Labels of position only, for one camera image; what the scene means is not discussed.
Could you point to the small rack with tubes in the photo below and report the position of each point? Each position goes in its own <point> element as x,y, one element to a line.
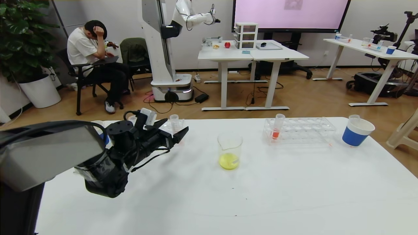
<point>375,47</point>
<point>343,38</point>

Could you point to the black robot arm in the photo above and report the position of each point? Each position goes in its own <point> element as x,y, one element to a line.
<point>385,33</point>

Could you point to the dark green jacket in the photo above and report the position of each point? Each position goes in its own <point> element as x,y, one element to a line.
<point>133,50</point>

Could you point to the clear test tube rack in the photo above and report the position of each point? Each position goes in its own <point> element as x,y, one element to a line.
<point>300,130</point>
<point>182,123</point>

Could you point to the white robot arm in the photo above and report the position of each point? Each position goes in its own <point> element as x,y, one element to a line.
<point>192,19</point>

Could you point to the large wall display screen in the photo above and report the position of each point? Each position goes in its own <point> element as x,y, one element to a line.
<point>290,14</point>

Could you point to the white power strip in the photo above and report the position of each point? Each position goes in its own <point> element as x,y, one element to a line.
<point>197,78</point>

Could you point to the small glass beaker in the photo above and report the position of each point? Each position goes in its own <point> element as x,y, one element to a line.
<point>365,42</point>

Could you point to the white robot tower base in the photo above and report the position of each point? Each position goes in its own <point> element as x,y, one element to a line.
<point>156,49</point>

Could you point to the black armrest chair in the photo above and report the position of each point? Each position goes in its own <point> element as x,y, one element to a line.
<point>78,94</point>

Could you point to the large green plant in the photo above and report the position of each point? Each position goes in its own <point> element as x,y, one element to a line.
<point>23,37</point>

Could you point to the dark laptop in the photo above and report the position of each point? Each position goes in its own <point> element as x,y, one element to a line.
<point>109,59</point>

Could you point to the red liquid test tube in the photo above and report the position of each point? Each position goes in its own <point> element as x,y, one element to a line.
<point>174,120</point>
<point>275,133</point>

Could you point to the blue white paper cup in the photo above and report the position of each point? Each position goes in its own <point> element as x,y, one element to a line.
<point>354,137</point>
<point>98,123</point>

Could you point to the brown toy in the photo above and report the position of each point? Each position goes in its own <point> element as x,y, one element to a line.
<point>112,44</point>

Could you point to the grey flat pad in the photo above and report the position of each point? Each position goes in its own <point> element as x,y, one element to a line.
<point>273,47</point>

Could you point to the white standing desk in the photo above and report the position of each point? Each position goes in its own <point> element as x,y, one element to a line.
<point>222,54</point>
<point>277,55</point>

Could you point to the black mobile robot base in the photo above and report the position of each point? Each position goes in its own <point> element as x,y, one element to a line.
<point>369,84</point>

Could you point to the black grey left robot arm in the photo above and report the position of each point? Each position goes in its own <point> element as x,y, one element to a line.
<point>42,153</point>

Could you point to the white drawer unit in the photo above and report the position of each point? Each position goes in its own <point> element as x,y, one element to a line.
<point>245,36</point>

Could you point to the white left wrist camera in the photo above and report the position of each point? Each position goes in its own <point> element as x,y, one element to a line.
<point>148,116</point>

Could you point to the seated person white shirt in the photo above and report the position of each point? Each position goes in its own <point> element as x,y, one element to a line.
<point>81,49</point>

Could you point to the white plant pot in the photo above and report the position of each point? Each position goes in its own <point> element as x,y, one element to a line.
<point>40,92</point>

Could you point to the black power brick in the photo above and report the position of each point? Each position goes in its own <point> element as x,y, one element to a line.
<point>201,98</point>

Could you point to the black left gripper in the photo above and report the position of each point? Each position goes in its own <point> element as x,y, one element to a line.
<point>169,139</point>

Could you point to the grey plastic box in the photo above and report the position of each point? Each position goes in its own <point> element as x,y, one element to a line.
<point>212,39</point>

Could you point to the long white table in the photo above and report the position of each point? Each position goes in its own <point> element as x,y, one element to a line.
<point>356,45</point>

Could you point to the small blue paper cup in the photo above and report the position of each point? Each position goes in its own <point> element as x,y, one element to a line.
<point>391,51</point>

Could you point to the blue liquid test tube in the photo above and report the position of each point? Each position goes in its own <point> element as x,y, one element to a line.
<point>131,117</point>

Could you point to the yellow pigment test tube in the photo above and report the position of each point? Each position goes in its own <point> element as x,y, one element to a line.
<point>354,116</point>

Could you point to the black display stand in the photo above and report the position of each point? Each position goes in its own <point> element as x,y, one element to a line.
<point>292,68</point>

